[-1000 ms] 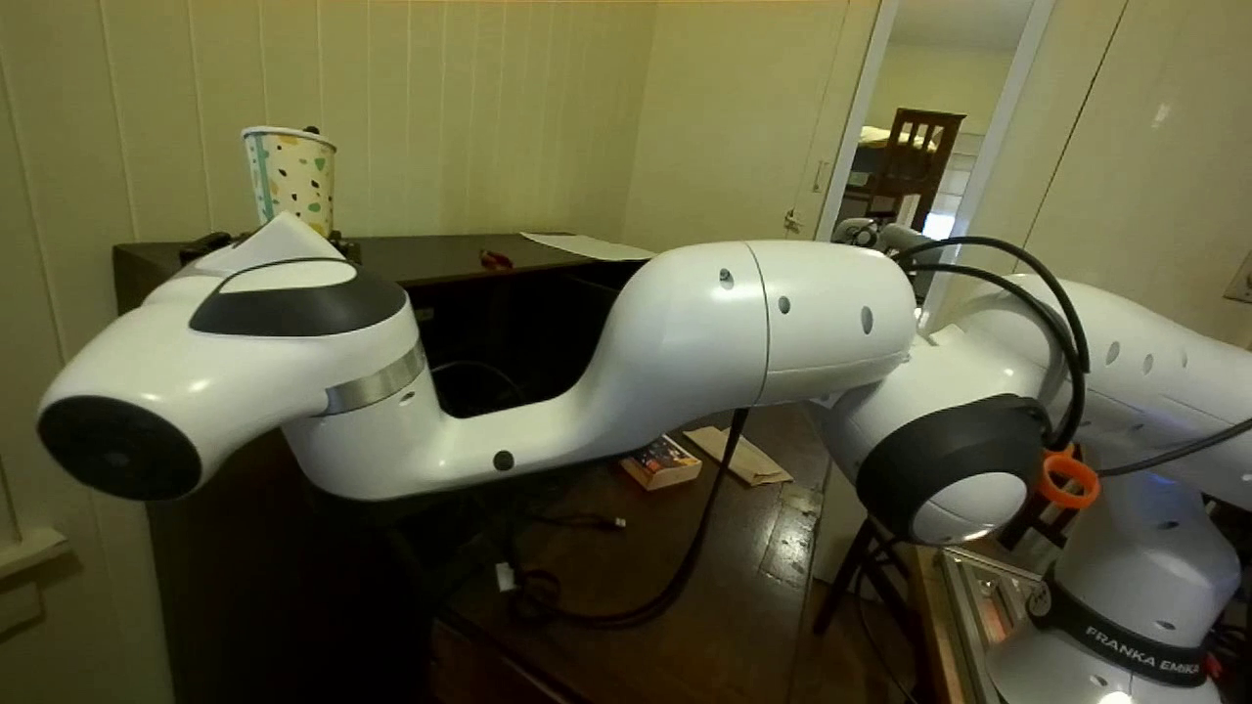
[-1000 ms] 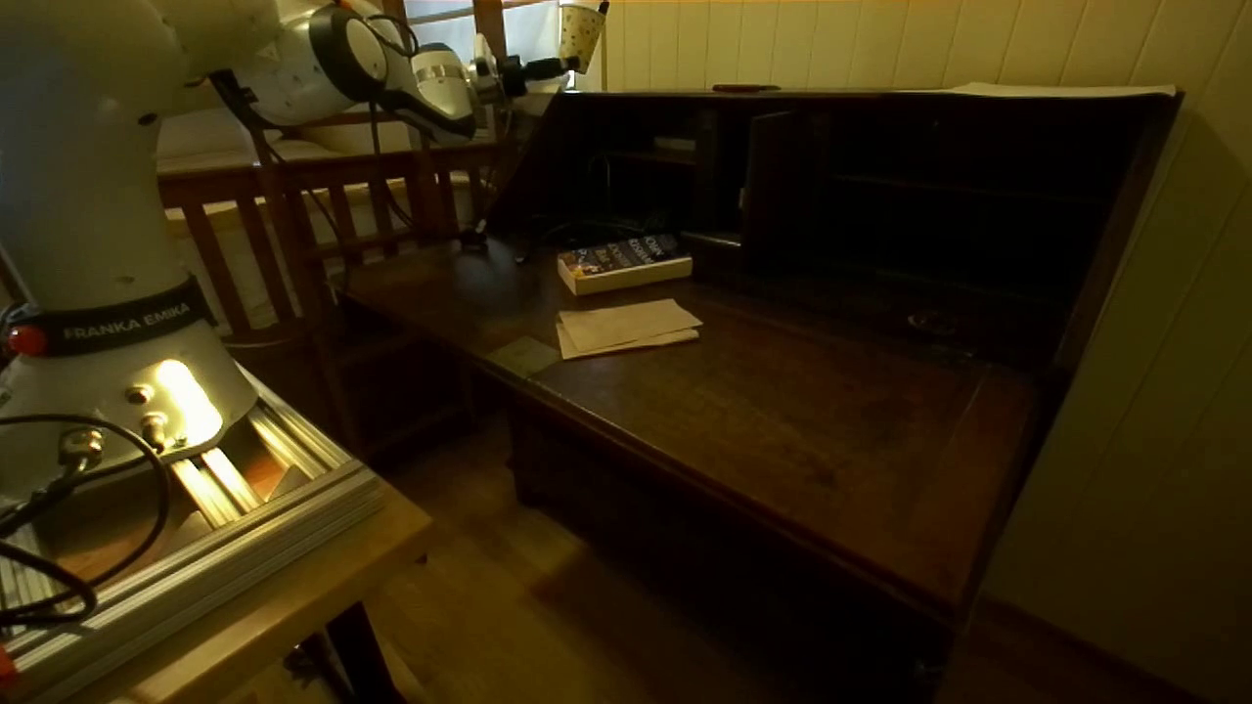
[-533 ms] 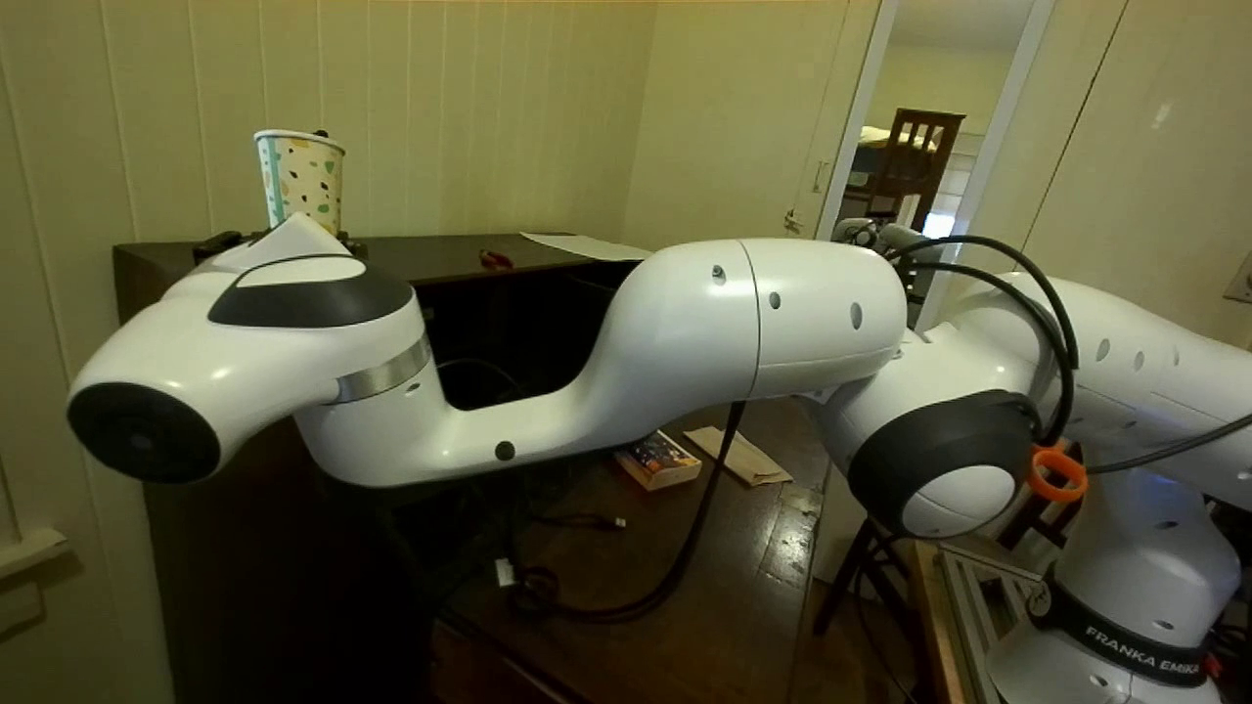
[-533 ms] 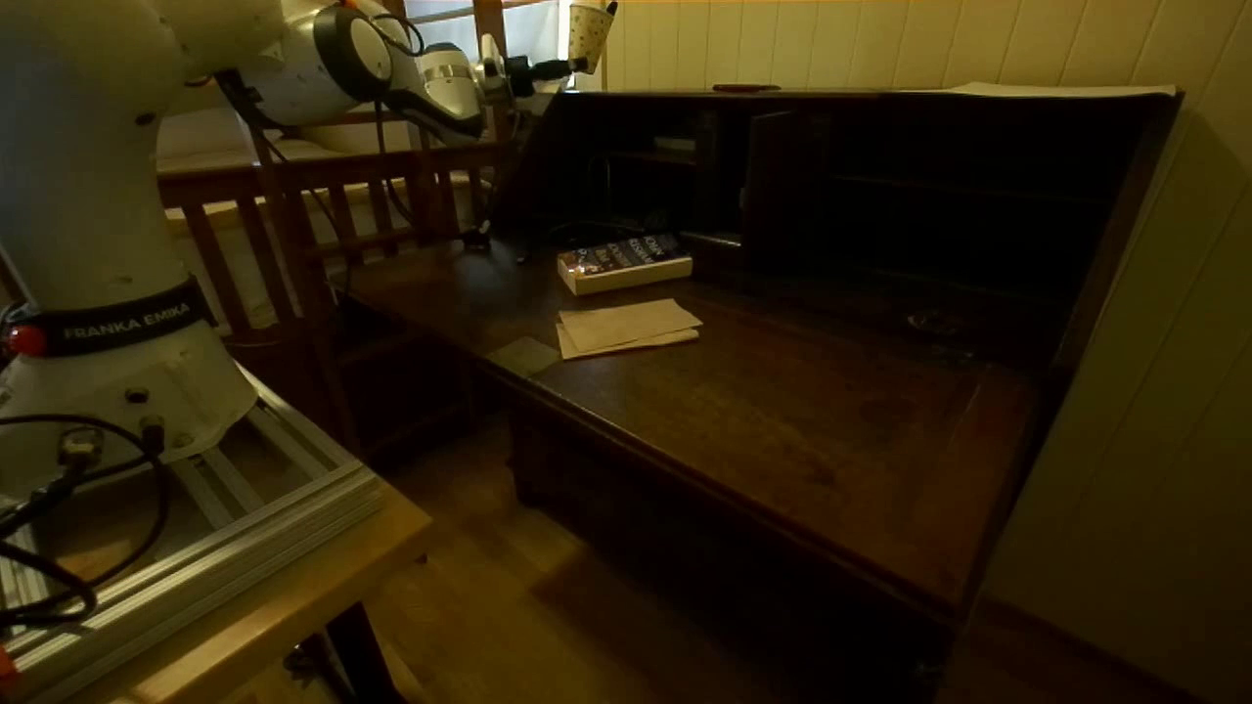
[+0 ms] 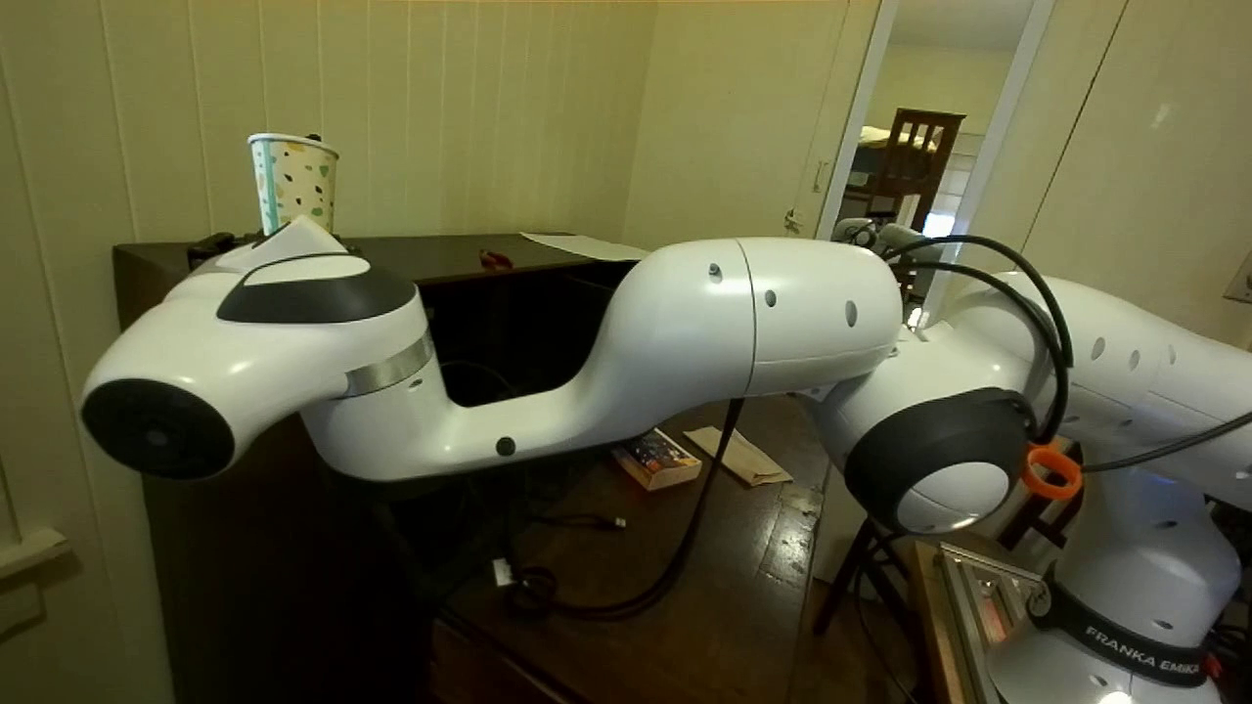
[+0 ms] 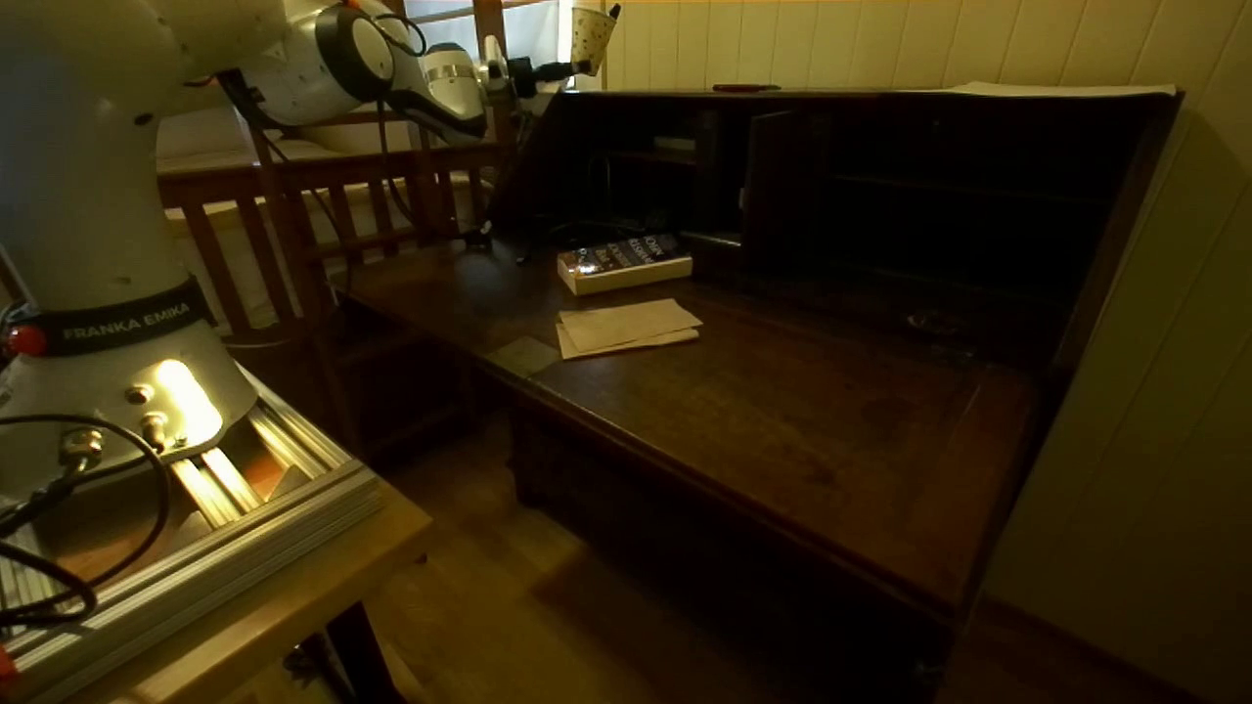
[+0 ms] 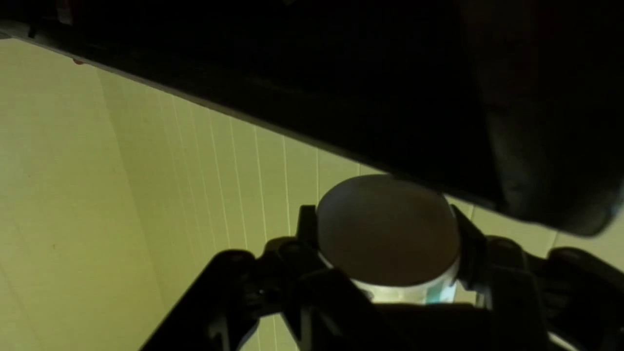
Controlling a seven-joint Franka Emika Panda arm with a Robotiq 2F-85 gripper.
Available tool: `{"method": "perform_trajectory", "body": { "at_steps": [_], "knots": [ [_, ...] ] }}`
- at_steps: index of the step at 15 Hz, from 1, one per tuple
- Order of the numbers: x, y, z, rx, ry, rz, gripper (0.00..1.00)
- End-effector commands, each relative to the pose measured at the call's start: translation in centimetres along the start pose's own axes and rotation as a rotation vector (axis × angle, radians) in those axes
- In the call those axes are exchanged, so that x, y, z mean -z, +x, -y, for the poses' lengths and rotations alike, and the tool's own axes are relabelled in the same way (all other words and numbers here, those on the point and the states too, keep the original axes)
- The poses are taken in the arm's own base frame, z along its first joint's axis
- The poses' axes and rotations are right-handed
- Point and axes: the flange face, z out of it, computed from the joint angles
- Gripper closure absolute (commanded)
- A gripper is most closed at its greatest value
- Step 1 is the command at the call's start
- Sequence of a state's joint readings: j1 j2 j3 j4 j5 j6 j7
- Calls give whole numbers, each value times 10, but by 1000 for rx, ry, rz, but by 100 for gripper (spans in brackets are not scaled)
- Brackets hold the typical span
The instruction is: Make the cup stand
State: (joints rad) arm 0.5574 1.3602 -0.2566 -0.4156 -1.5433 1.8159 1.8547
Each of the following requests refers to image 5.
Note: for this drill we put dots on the white wall ledge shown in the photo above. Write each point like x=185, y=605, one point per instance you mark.
x=33, y=552

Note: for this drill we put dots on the orange plastic clip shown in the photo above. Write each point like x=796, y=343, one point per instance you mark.
x=1049, y=470

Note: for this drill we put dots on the white paper sheet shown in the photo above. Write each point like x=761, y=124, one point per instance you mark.
x=579, y=244

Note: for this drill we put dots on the white door frame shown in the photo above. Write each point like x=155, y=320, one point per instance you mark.
x=870, y=79

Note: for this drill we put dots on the spotted paper cup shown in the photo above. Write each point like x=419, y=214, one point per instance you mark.
x=296, y=182

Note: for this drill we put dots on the dark wooden secretary desk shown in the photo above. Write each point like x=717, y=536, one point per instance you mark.
x=258, y=587

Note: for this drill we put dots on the white Franka Panda arm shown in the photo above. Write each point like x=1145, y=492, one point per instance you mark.
x=587, y=354

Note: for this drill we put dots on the calculator with grey keys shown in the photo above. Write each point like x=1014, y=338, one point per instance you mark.
x=655, y=461

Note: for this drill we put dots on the dark wooden chair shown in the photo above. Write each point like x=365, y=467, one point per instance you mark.
x=921, y=150

